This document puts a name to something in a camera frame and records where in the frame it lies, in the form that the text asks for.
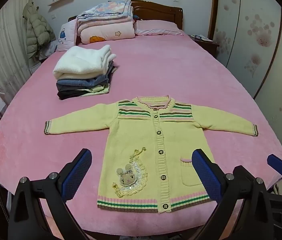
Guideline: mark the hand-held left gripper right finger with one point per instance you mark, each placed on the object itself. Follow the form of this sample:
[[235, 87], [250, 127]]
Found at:
[[207, 175]]

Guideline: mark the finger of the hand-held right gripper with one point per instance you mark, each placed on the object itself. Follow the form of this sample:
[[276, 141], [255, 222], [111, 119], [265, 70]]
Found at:
[[277, 163]]

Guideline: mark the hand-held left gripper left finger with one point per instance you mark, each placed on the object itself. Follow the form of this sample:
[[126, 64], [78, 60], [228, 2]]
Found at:
[[77, 172]]

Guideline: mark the yellow knit cardigan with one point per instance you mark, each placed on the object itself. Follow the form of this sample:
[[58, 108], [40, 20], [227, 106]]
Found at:
[[141, 140]]

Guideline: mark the black folded garment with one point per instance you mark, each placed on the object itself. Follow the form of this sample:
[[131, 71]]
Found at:
[[68, 95]]

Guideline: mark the light green folded garment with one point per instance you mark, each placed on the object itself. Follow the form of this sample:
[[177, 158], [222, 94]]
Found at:
[[101, 88]]

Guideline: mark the blue jeans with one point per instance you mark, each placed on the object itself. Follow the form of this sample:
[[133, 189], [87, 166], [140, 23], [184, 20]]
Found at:
[[81, 81]]

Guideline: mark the white fleece garment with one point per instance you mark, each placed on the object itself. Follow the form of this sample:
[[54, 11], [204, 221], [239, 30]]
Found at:
[[81, 60]]

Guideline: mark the floral wardrobe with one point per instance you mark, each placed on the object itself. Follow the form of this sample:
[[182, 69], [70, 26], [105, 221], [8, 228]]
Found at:
[[261, 42]]

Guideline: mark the light patterned cloth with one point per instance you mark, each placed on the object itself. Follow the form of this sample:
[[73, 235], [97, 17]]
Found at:
[[48, 51]]

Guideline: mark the wooden nightstand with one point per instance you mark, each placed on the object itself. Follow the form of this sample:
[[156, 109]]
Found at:
[[209, 46]]

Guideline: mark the white cushion with blue print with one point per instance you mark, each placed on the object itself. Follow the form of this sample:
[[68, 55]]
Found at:
[[66, 36]]

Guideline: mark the papers on nightstand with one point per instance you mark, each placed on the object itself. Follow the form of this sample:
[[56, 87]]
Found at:
[[201, 37]]

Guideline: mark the white curtain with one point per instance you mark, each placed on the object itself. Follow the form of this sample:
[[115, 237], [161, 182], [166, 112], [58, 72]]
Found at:
[[3, 55]]

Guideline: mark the pink quilt with flower print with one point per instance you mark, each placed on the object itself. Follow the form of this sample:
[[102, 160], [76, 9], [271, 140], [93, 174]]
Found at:
[[106, 32]]

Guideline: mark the green puffer jacket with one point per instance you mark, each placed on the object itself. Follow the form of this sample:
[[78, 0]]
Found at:
[[37, 27]]

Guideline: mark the plain pink folded blanket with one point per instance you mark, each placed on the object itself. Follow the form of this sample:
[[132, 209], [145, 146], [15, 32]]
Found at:
[[101, 21]]

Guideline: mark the pink pillow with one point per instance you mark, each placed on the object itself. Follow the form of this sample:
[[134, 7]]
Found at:
[[156, 26]]

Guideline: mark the wooden headboard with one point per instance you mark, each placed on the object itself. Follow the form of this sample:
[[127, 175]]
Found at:
[[156, 11]]

